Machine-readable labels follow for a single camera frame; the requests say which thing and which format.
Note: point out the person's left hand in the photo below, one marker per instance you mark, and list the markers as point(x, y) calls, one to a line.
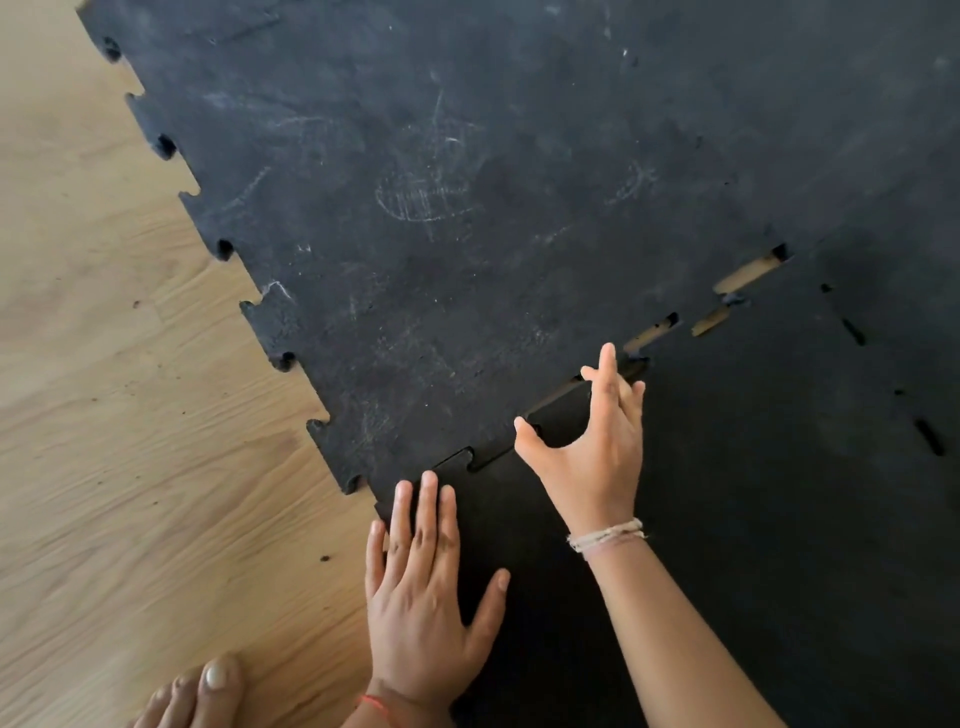
point(416, 630)

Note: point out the person's right hand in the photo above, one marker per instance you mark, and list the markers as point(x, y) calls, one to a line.
point(596, 472)

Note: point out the person's left little finger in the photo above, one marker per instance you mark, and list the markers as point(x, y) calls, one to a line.
point(374, 559)

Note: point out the person's left middle finger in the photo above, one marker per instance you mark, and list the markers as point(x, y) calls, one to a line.
point(424, 525)

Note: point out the plain black interlocking floor mat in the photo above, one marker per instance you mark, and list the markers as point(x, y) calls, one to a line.
point(720, 480)
point(919, 315)

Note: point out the person's left thumb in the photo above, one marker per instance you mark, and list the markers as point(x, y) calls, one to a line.
point(489, 611)

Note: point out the person's left forearm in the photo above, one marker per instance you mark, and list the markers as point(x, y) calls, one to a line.
point(405, 716)

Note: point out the person's right thumb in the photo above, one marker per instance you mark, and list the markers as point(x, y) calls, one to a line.
point(530, 442)

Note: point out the person's right forearm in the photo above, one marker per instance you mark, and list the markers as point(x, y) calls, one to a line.
point(675, 645)

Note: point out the scuffed black interlocking floor mat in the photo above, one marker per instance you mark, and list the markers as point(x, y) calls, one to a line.
point(465, 225)

